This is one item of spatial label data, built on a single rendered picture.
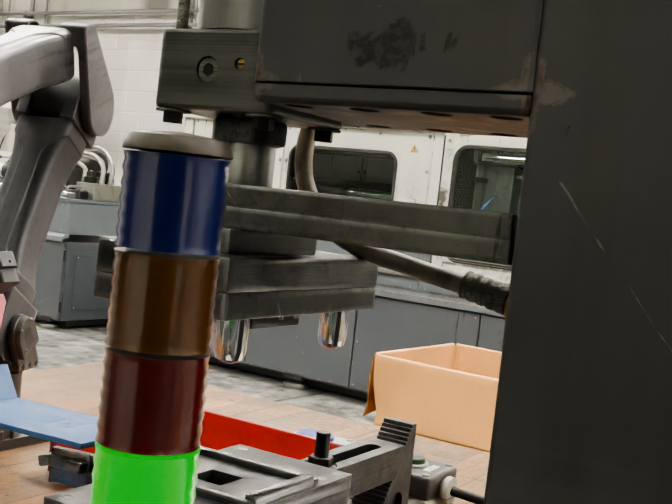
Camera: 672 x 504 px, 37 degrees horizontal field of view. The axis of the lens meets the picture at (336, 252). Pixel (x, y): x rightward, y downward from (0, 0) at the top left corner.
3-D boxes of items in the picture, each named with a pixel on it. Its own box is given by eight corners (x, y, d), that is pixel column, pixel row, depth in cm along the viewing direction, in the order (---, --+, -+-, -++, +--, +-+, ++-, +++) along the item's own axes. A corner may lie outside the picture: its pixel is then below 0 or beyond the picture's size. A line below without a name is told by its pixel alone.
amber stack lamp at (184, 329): (152, 333, 39) (161, 247, 38) (232, 350, 37) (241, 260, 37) (81, 340, 35) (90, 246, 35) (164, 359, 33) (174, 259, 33)
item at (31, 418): (2, 398, 83) (4, 363, 83) (146, 433, 76) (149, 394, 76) (-69, 410, 77) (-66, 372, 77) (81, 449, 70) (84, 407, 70)
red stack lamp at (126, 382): (143, 423, 39) (152, 337, 39) (222, 444, 37) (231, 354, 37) (72, 437, 35) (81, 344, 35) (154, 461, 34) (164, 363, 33)
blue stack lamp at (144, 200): (162, 243, 38) (170, 157, 38) (242, 255, 36) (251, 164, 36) (91, 241, 35) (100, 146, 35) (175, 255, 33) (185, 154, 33)
